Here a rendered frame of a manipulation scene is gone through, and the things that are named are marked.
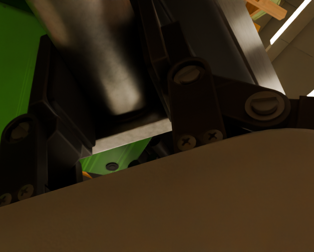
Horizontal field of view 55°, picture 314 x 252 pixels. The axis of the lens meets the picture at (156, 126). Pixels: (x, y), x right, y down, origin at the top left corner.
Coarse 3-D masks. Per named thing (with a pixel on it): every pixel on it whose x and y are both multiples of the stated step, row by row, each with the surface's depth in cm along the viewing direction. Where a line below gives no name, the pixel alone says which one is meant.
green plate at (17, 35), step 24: (0, 0) 14; (24, 0) 15; (0, 24) 15; (24, 24) 15; (0, 48) 16; (24, 48) 16; (0, 72) 17; (24, 72) 17; (0, 96) 18; (24, 96) 18; (0, 120) 19; (144, 144) 22; (96, 168) 24; (120, 168) 24
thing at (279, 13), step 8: (248, 0) 258; (256, 0) 254; (264, 0) 251; (272, 0) 264; (280, 0) 265; (248, 8) 290; (256, 8) 269; (264, 8) 259; (272, 8) 257; (280, 8) 258; (256, 16) 298; (280, 16) 260; (256, 24) 301
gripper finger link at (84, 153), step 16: (48, 48) 11; (48, 64) 10; (64, 64) 11; (48, 80) 10; (64, 80) 10; (32, 96) 9; (48, 96) 9; (64, 96) 10; (80, 96) 12; (32, 112) 10; (48, 112) 9; (64, 112) 10; (80, 112) 11; (48, 128) 9; (64, 128) 10; (80, 128) 11; (48, 144) 9; (64, 144) 10; (80, 144) 11; (48, 160) 9; (64, 160) 10; (48, 176) 10; (64, 176) 10
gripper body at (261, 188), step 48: (240, 144) 6; (288, 144) 5; (48, 192) 6; (96, 192) 6; (144, 192) 6; (192, 192) 5; (240, 192) 5; (288, 192) 5; (0, 240) 6; (48, 240) 5; (96, 240) 5; (144, 240) 5; (192, 240) 5; (240, 240) 4; (288, 240) 4
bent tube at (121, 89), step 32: (32, 0) 9; (64, 0) 8; (96, 0) 9; (128, 0) 10; (64, 32) 9; (96, 32) 9; (128, 32) 10; (96, 64) 10; (128, 64) 10; (96, 96) 11; (128, 96) 11; (96, 128) 12; (128, 128) 12; (160, 128) 12
